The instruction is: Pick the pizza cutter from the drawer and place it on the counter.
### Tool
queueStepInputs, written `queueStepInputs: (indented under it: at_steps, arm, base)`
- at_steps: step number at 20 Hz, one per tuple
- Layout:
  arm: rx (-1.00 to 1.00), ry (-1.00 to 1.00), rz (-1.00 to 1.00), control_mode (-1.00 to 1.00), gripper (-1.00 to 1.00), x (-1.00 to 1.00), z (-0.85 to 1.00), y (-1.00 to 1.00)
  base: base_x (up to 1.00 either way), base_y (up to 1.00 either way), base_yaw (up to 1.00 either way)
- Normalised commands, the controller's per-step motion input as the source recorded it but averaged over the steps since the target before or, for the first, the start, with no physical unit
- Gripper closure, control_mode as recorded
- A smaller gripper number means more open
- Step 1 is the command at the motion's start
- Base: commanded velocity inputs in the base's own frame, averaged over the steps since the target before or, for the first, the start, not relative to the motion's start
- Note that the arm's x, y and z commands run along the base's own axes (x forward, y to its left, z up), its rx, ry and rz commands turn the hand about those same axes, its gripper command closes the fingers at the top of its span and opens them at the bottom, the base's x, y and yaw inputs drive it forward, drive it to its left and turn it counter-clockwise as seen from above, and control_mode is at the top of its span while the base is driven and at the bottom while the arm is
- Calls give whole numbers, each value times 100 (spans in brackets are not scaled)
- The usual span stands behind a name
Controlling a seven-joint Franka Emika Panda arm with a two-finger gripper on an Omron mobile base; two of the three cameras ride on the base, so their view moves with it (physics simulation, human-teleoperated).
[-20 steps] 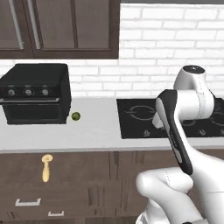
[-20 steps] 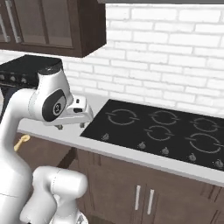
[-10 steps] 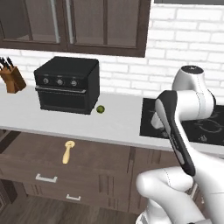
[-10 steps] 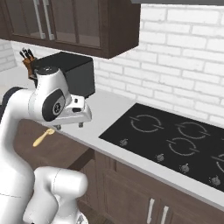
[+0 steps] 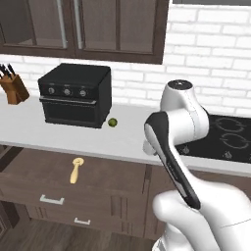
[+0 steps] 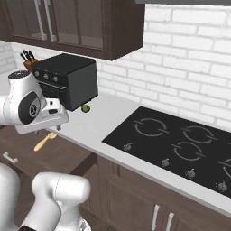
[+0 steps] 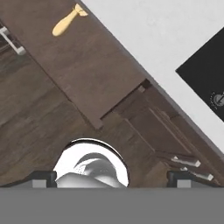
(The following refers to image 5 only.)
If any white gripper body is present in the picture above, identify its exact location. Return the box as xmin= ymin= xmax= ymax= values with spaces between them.
xmin=142 ymin=138 xmax=158 ymax=157

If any black toaster oven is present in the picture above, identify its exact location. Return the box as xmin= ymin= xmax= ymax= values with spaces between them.
xmin=37 ymin=63 xmax=113 ymax=129

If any wooden knife block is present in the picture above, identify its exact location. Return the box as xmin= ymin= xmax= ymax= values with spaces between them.
xmin=0 ymin=74 xmax=30 ymax=106

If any silver cupboard door handle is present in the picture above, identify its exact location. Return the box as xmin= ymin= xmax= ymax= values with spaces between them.
xmin=73 ymin=0 xmax=83 ymax=50
xmin=56 ymin=0 xmax=69 ymax=49

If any brown glass cupboard door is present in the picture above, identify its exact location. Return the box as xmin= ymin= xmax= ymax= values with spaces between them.
xmin=0 ymin=0 xmax=78 ymax=59
xmin=74 ymin=0 xmax=171 ymax=66

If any black hob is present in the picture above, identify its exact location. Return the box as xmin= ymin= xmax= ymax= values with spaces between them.
xmin=176 ymin=113 xmax=251 ymax=165

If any silver drawer handle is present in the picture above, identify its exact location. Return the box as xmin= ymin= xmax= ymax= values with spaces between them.
xmin=73 ymin=217 xmax=92 ymax=226
xmin=39 ymin=194 xmax=66 ymax=206

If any brown wooden drawer front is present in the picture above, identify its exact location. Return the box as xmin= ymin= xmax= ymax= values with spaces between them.
xmin=25 ymin=203 xmax=146 ymax=239

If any open brown wooden drawer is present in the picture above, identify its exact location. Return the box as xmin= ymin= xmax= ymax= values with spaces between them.
xmin=0 ymin=146 xmax=149 ymax=220

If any grey extractor hood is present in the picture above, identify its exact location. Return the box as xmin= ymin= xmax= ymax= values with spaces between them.
xmin=172 ymin=0 xmax=251 ymax=7

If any dark brown base cupboard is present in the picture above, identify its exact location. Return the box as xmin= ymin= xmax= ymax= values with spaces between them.
xmin=0 ymin=144 xmax=25 ymax=233

